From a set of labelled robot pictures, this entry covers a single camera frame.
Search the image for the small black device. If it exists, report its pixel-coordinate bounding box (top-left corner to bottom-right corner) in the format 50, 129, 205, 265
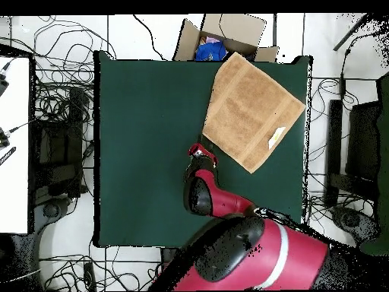
0, 126, 11, 150

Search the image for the white side table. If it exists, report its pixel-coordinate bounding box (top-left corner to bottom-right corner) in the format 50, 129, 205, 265
0, 56, 31, 235

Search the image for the black slanted bar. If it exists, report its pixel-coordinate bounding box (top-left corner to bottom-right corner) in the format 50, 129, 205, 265
332, 13, 372, 52

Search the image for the black cable with plug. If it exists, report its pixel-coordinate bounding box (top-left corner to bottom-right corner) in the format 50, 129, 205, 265
339, 28, 389, 100

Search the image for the long black cable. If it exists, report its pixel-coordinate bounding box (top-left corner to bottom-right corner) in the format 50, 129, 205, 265
132, 14, 166, 61

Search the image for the dark green table cloth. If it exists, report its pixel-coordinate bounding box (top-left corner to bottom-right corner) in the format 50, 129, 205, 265
93, 49, 312, 249

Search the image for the black equipment stand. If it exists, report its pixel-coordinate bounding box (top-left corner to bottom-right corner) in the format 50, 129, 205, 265
31, 86, 84, 200

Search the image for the black wheeled base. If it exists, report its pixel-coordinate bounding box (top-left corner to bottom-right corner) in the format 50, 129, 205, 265
330, 205, 381, 244

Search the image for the grey round base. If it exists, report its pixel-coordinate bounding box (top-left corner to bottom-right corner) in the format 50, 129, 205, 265
31, 196, 77, 238

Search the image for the black slotted strip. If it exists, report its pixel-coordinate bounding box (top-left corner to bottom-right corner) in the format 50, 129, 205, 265
0, 146, 17, 167

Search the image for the bright blue garment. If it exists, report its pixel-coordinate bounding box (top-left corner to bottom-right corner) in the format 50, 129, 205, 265
194, 40, 228, 62

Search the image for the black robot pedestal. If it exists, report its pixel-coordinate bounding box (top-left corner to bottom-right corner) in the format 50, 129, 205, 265
159, 247, 182, 278

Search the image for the black cable tangle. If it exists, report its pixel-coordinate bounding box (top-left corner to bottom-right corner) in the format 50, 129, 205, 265
0, 14, 118, 122

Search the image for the black power strip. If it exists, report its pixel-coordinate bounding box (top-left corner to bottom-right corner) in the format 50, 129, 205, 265
83, 262, 97, 292

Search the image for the black monitor stand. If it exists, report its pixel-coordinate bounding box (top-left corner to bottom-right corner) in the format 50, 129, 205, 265
324, 98, 384, 208

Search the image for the black camera with cable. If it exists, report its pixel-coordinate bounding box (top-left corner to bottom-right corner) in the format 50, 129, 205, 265
0, 71, 10, 97

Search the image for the brown cardboard box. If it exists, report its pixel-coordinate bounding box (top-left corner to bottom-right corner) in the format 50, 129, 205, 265
172, 13, 279, 63

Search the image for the orange terry towel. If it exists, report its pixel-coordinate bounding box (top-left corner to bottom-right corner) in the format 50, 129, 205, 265
201, 51, 307, 174

